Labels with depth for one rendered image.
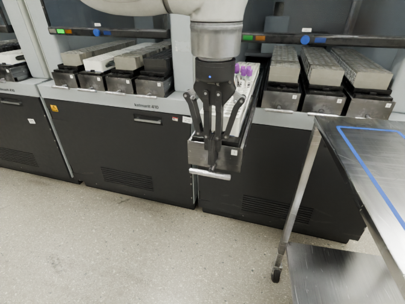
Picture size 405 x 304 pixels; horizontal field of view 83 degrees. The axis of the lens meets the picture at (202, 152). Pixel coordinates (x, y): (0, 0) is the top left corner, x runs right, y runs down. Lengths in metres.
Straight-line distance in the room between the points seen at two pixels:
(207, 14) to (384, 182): 0.41
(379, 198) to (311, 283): 0.57
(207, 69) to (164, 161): 0.86
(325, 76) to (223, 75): 0.64
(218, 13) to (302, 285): 0.85
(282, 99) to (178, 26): 0.51
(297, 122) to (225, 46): 0.63
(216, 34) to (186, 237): 1.13
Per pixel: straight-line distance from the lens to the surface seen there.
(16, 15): 1.58
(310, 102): 0.96
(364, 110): 1.01
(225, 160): 0.56
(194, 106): 0.49
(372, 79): 1.06
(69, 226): 1.60
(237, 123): 0.55
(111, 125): 1.29
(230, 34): 0.42
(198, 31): 0.42
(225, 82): 0.45
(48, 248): 1.55
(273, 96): 0.95
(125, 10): 0.46
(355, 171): 0.52
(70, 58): 1.39
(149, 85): 1.07
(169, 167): 1.25
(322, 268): 1.03
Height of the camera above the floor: 1.09
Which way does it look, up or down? 33 degrees down
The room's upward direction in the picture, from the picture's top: straight up
